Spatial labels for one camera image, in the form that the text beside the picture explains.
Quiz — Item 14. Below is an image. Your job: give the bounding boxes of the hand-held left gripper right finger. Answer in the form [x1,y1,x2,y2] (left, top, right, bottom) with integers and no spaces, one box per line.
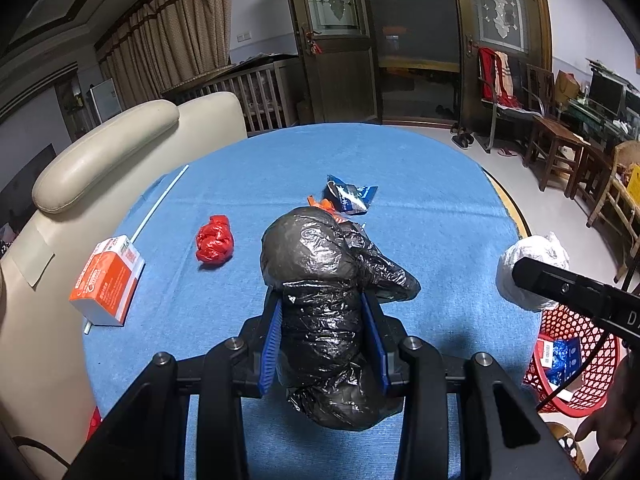
[362,292,581,480]

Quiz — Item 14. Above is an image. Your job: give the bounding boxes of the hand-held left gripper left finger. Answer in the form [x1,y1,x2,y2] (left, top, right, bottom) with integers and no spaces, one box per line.
[65,290,283,480]

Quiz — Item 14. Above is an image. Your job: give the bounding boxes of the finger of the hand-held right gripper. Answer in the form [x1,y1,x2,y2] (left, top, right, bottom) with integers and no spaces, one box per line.
[511,257,613,321]

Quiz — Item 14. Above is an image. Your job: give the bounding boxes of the red mesh basket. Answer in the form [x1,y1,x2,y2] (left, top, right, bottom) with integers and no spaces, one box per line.
[522,305,626,418]

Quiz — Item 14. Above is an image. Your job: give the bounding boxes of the white plastic bag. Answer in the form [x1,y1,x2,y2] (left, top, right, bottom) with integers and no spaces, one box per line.
[496,232,571,313]

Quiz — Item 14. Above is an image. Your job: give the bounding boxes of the blue plastic bag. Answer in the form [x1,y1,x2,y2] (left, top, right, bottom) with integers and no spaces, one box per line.
[546,339,582,387]

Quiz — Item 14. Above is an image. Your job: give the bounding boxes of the black plastic bag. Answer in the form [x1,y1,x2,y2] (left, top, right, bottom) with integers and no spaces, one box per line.
[260,206,422,431]

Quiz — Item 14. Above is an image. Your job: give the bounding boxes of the person's right hand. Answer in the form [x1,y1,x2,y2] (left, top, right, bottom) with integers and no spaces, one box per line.
[575,355,640,478]

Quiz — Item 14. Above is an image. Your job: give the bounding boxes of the wicker chair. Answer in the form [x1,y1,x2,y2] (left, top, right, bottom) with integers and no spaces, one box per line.
[586,141,640,282]

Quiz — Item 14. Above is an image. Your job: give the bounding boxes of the red plastic bag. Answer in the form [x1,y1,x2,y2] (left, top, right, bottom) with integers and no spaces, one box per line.
[195,215,235,264]

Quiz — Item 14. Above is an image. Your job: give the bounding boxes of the wooden side table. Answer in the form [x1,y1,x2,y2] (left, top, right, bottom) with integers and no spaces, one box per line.
[567,142,616,201]

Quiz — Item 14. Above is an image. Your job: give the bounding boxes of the tan round container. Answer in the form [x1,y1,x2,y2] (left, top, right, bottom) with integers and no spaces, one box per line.
[546,421,589,474]

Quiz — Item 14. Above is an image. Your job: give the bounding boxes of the orange wrapper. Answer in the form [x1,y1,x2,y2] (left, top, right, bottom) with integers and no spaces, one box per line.
[306,195,351,223]

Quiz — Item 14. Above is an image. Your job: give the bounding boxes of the blue snack wrapper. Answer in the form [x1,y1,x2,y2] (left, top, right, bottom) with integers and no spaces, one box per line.
[324,175,379,216]

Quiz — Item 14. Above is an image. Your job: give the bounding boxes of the wooden stool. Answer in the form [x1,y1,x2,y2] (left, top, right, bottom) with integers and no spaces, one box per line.
[524,115,592,192]

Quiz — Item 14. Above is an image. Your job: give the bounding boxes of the blue tablecloth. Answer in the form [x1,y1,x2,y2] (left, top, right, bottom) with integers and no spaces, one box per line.
[82,122,533,480]

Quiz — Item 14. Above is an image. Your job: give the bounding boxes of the glass media stand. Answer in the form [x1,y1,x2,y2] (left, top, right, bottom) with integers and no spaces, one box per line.
[565,95,640,147]

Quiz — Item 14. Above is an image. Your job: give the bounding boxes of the orange and white box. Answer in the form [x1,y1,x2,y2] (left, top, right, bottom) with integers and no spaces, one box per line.
[69,235,146,327]

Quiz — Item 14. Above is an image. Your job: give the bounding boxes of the metal chair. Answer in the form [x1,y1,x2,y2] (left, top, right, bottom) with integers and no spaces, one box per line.
[475,47,543,156]

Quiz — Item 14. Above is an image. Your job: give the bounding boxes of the thin white stick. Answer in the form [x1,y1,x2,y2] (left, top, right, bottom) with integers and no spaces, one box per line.
[84,164,190,335]

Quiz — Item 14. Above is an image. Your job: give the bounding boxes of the red paper bag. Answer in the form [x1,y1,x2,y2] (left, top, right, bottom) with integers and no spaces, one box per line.
[86,406,104,442]

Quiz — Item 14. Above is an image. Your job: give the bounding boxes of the small brown cardboard box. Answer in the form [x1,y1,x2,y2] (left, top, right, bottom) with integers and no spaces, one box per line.
[554,70,582,106]

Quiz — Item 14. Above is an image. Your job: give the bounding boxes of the wooden armchair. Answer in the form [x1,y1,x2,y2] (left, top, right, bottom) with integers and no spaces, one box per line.
[525,62,560,117]

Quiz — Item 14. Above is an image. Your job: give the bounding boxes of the black computer monitor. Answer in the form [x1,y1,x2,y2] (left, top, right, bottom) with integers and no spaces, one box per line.
[589,67,628,113]

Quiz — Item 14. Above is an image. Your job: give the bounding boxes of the red cloth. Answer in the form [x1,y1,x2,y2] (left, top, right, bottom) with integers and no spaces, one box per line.
[477,47,521,108]

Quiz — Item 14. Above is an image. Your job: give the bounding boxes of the wooden crib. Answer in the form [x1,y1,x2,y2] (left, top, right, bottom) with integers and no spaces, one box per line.
[162,57,301,136]

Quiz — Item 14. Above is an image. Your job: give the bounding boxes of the grey patch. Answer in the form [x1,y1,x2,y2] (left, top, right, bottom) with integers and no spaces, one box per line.
[9,237,55,288]

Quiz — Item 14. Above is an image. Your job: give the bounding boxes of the cream leather sofa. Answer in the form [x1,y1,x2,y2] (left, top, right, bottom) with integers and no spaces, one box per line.
[0,91,248,480]

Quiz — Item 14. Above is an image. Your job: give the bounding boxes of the brown glass panel door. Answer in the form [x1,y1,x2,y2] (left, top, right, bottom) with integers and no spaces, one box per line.
[282,0,378,126]
[450,0,553,126]

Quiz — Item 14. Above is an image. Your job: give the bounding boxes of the white air conditioner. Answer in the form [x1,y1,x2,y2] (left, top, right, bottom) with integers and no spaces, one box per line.
[90,79,123,123]

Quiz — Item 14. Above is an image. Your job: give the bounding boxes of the flat television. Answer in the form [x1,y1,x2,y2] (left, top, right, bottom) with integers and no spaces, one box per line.
[0,144,57,211]

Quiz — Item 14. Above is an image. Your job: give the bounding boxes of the beige curtain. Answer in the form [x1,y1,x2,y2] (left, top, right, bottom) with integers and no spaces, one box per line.
[95,0,233,108]

